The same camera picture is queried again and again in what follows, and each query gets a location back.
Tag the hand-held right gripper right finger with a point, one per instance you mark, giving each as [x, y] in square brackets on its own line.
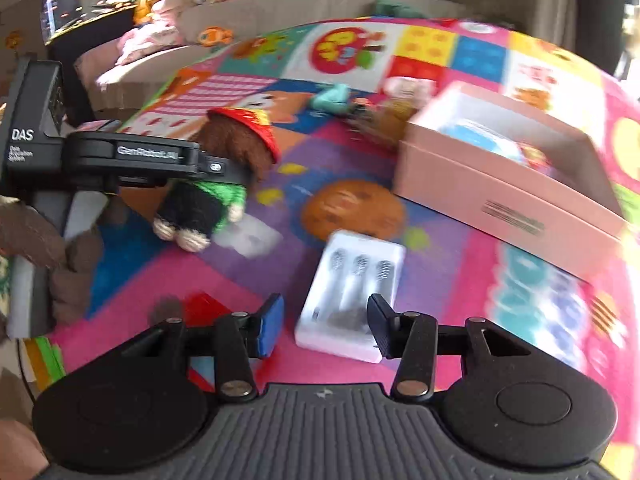
[382, 327]

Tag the orange fish plush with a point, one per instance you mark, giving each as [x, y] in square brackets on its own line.
[215, 35]

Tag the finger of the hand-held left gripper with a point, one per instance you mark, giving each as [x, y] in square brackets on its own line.
[225, 167]

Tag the teal plastic toy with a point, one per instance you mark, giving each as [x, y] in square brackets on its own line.
[331, 99]

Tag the glass fish tank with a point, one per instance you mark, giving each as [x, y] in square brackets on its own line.
[95, 0]

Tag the yellow snack packet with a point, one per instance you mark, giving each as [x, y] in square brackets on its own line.
[380, 117]

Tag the white toothbrush head box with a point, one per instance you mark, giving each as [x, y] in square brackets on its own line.
[345, 280]

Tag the colourful printed play mat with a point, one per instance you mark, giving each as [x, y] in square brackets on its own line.
[450, 50]

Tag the blue and white packet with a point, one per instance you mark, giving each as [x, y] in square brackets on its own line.
[480, 135]

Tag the teal cloth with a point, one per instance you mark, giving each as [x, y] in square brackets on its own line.
[395, 7]

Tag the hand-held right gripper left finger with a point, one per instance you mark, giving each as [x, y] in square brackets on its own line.
[270, 325]

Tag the pink cardboard box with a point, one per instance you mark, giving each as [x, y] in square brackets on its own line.
[500, 210]

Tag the knitted doll with red hat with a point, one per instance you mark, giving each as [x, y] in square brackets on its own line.
[210, 200]

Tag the person's left hand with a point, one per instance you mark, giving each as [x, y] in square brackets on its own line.
[30, 235]

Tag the pile of pink clothes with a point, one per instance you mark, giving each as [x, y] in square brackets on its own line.
[145, 35]

